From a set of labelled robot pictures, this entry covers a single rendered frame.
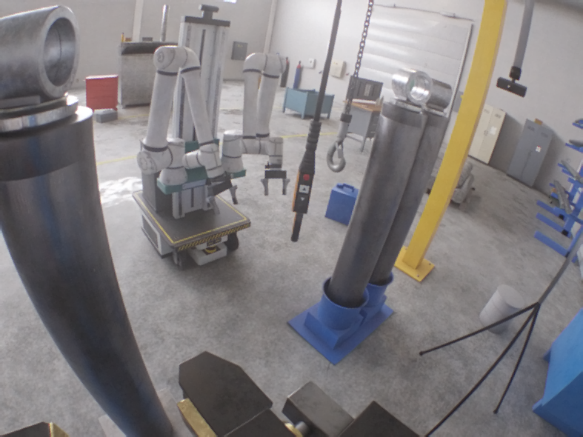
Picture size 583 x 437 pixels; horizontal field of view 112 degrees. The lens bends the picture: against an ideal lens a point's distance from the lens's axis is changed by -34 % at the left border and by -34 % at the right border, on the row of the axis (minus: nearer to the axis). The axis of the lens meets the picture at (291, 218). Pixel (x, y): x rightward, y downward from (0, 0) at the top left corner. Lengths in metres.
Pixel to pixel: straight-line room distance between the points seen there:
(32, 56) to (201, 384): 0.63
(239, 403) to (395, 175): 1.09
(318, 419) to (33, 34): 0.79
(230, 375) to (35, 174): 0.51
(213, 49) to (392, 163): 1.41
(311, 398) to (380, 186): 0.99
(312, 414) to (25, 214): 0.61
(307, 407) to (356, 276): 1.09
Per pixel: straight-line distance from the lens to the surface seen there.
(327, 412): 0.65
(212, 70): 2.13
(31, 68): 0.47
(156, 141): 1.73
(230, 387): 0.64
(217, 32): 2.14
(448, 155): 2.56
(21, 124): 0.48
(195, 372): 0.66
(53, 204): 0.49
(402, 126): 1.30
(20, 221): 0.52
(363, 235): 1.48
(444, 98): 1.62
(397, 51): 11.98
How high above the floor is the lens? 1.58
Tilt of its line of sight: 30 degrees down
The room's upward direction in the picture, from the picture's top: 11 degrees clockwise
